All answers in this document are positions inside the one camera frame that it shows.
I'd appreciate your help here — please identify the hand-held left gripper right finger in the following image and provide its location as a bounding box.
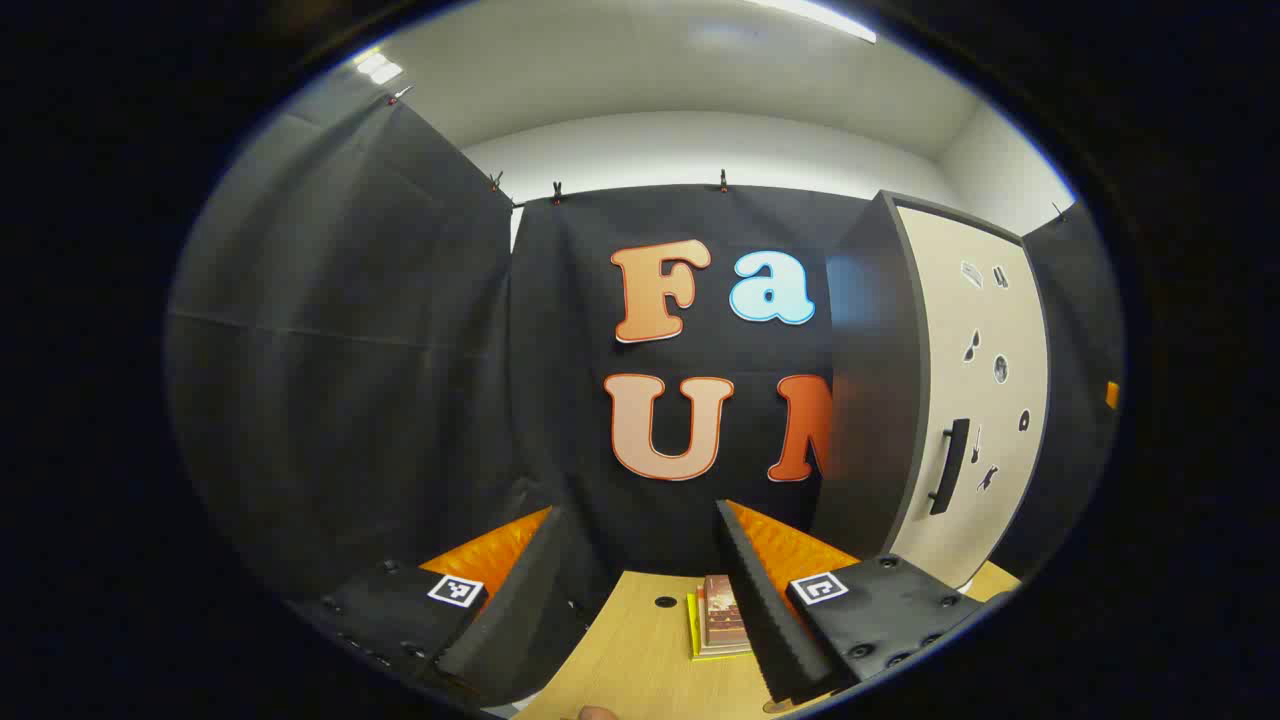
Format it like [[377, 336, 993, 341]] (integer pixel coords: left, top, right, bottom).
[[714, 498, 991, 706]]

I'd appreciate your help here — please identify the black door handle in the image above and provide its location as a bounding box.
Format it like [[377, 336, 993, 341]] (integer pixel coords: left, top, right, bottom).
[[928, 418, 971, 517]]

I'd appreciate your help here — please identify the white ceiling light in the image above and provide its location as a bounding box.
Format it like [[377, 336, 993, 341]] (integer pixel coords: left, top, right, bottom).
[[352, 50, 404, 86]]

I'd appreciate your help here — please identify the black backdrop cloth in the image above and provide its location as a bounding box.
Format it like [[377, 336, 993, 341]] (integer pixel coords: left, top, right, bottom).
[[165, 92, 1128, 613]]

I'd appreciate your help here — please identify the dark grey cabinet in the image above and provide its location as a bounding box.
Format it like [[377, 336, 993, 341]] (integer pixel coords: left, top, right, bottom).
[[810, 188, 1029, 561]]

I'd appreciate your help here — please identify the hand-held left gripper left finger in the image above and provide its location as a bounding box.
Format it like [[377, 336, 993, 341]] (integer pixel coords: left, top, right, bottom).
[[290, 505, 593, 707]]

